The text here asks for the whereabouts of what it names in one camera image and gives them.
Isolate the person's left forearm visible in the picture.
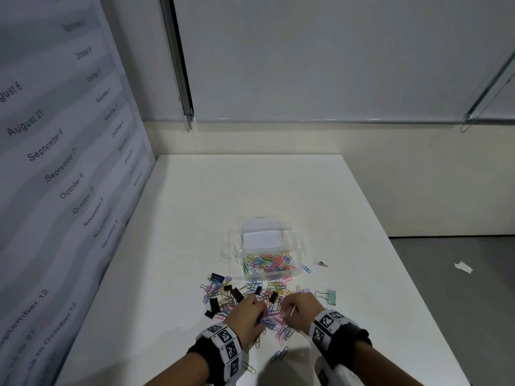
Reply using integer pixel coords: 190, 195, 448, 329
143, 351, 211, 386

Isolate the metal blind rail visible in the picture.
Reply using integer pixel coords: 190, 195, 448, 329
460, 49, 515, 134
159, 0, 196, 132

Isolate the person's right forearm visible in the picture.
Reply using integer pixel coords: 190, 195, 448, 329
353, 341, 424, 386

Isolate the clear plastic storage box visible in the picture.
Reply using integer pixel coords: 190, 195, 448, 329
222, 217, 308, 281

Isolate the wrist marker band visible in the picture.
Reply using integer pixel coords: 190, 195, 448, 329
309, 309, 373, 370
186, 322, 252, 386

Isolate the person's left hand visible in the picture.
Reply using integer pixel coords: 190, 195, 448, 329
224, 294, 268, 352

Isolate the left wrist marker band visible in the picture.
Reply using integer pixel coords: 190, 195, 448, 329
186, 322, 252, 386

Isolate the white roller blind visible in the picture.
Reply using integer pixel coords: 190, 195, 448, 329
171, 0, 515, 126

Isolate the pile of loose colourful paper clips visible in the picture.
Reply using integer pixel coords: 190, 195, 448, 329
200, 273, 312, 376

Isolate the heap of boxed paper clips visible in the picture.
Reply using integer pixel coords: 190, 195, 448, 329
242, 250, 294, 276

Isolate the white wrist device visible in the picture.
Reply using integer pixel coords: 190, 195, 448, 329
315, 355, 355, 386

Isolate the white paper label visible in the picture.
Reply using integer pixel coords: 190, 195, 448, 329
243, 230, 282, 250

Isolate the printed date banner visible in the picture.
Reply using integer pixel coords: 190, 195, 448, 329
0, 0, 157, 386

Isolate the person's right hand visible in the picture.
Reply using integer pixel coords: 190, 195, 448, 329
279, 292, 327, 334

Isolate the group of black binder clips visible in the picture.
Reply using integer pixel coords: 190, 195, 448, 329
204, 272, 279, 320

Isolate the right wrist marker band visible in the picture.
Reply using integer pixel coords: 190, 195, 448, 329
309, 309, 373, 370

